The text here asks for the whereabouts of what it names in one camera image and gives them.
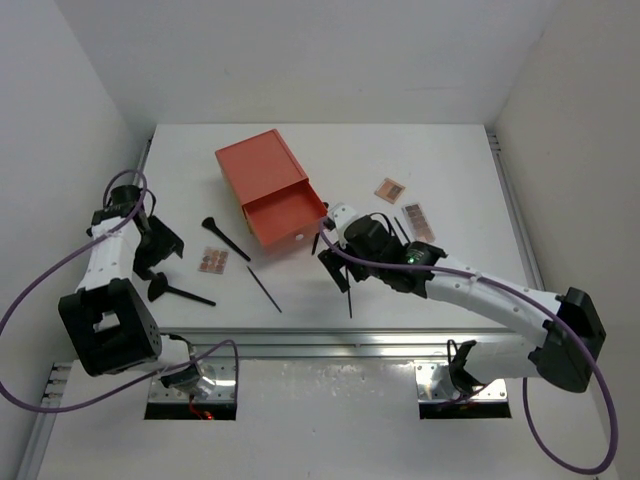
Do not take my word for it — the thin black liner brush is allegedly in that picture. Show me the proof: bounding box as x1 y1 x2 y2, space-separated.
344 266 353 319

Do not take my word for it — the black fan brush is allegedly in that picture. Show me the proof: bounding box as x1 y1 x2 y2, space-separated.
147 273 217 307

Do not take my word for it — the black powder brush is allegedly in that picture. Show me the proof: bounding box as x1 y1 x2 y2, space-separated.
201 217 251 262

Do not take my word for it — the orange drawer with white knob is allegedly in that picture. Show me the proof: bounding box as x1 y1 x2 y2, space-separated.
243 181 327 252

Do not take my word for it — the thin black makeup brush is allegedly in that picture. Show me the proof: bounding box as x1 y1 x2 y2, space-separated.
246 265 283 314

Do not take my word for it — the orange drawer box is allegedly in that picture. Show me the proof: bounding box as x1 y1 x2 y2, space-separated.
214 129 310 235

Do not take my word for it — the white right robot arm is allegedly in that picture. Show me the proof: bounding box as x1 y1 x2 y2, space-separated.
318 205 606 394

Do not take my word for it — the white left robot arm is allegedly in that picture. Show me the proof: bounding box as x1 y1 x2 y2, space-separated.
58 185 203 397

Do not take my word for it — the thin black pencil brush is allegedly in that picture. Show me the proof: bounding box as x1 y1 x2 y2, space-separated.
393 216 414 248

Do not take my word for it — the square orange blush compact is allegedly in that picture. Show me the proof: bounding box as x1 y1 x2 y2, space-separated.
374 178 405 204

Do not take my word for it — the long brown eyeshadow palette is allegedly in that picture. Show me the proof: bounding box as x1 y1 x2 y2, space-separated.
401 203 436 244

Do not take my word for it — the clear nine-pan eyeshadow palette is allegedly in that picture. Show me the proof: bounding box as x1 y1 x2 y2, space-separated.
198 247 229 275

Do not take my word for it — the aluminium rail frame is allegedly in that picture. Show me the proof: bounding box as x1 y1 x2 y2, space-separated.
34 124 558 479

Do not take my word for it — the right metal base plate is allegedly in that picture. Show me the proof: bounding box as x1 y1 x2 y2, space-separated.
414 360 508 407

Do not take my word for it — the metal base plate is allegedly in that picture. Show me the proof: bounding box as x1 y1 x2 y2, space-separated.
148 357 238 405
414 360 508 407

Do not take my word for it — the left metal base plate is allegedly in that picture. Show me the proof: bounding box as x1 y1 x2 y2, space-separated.
148 357 238 405

